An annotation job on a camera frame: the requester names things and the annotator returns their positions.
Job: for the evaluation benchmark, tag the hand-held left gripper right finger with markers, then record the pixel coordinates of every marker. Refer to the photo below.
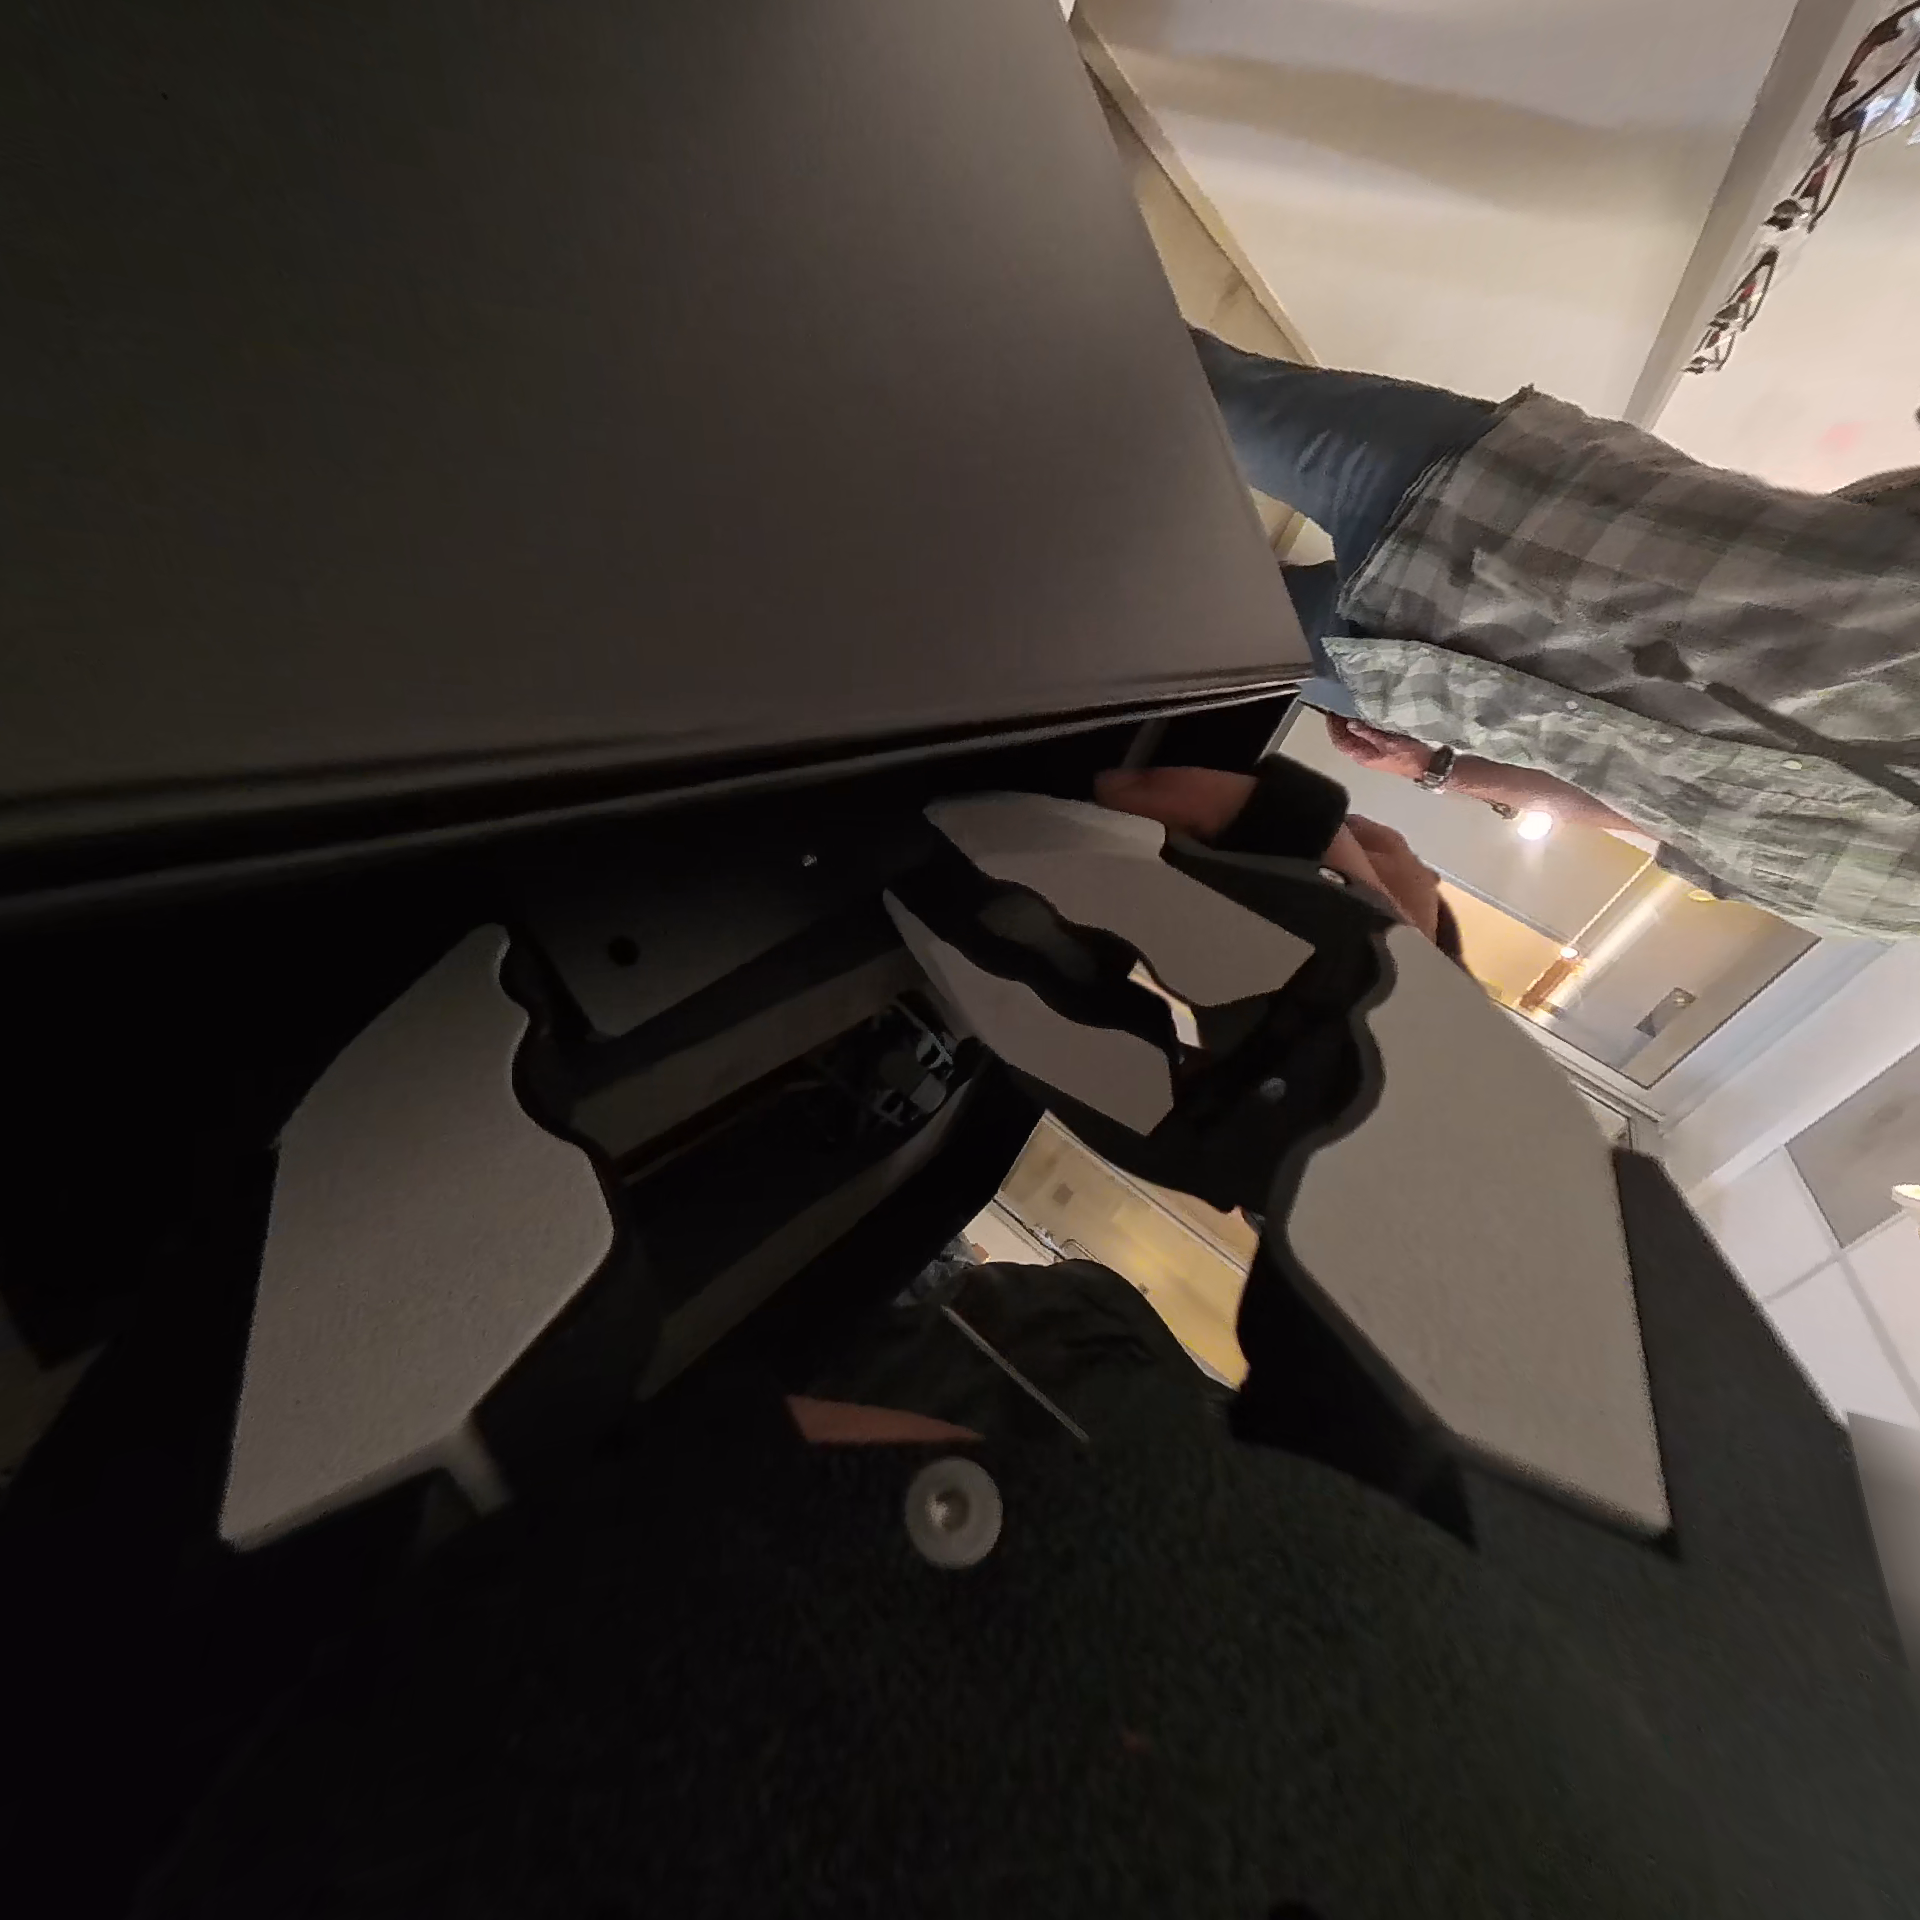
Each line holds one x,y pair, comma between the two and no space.
1484,1260

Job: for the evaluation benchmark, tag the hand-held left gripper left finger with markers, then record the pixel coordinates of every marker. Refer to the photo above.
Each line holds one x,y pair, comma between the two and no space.
405,1260

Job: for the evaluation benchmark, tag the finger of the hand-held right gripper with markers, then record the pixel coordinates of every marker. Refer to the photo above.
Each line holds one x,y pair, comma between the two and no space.
1109,885
1037,1042

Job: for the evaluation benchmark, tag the dark wall decoration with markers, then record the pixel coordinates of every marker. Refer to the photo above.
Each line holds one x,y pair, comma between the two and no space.
1809,181

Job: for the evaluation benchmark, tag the person's right hand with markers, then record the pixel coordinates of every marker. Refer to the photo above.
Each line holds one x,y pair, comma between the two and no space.
1401,885

